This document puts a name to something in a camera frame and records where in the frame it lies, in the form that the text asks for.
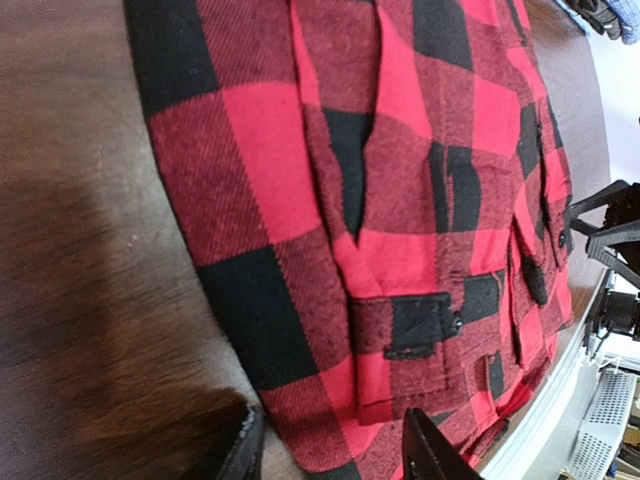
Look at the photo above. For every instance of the aluminium front frame rail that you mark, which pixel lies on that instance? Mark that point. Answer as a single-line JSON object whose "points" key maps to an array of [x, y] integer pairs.
{"points": [[540, 444]]}

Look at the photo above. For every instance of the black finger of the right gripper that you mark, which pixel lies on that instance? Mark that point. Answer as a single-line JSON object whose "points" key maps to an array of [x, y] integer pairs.
{"points": [[615, 244]]}

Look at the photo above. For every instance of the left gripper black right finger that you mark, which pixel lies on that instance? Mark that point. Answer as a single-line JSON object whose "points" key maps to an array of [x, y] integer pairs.
{"points": [[427, 454]]}

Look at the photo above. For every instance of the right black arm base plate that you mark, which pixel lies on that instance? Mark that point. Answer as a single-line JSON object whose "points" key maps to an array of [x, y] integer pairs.
{"points": [[612, 312]]}

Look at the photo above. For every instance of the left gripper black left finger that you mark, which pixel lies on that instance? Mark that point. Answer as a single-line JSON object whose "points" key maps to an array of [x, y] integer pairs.
{"points": [[242, 459]]}

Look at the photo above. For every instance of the blue checked shirt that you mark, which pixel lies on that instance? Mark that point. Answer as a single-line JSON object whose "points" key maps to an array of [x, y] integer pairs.
{"points": [[628, 12]]}

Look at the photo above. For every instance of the red black plaid shirt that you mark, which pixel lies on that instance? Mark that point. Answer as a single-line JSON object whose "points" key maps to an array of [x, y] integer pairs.
{"points": [[373, 194]]}

